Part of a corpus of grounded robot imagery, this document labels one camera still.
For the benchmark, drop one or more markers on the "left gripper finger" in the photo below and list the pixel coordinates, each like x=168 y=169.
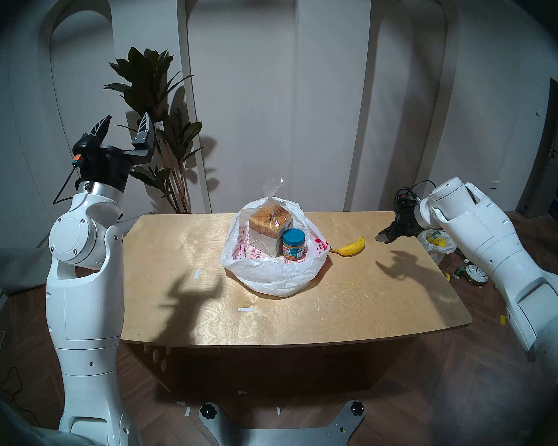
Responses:
x=144 y=134
x=101 y=127

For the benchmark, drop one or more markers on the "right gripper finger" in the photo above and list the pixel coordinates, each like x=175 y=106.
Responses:
x=394 y=228
x=384 y=238

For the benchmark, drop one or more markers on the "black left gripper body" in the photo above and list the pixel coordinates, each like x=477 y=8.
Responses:
x=104 y=164

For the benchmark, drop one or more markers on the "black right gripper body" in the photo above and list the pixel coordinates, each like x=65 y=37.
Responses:
x=407 y=215

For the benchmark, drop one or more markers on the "yellow banana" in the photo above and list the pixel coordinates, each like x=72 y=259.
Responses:
x=353 y=248

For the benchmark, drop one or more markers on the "peanut butter jar blue lid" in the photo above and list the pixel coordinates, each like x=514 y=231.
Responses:
x=294 y=243

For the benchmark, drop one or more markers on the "bread loaf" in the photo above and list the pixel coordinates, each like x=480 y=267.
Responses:
x=269 y=222

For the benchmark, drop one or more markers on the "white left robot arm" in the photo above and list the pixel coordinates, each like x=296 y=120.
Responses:
x=86 y=301

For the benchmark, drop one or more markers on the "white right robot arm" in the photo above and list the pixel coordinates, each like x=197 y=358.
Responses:
x=493 y=245

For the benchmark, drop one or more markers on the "white plastic shopping bag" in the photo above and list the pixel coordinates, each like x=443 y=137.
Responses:
x=269 y=275

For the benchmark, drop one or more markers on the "white bin with plastic liner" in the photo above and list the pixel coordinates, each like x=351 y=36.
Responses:
x=435 y=252

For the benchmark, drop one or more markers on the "tall dark-leaved potted plant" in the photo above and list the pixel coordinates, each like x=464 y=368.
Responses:
x=144 y=82

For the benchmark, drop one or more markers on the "green bottle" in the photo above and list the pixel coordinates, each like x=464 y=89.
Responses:
x=459 y=271

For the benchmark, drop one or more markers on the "grey door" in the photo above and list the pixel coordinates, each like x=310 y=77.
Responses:
x=551 y=161

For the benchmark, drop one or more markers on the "grey metal robot base plate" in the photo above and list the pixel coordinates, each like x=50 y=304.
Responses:
x=279 y=436

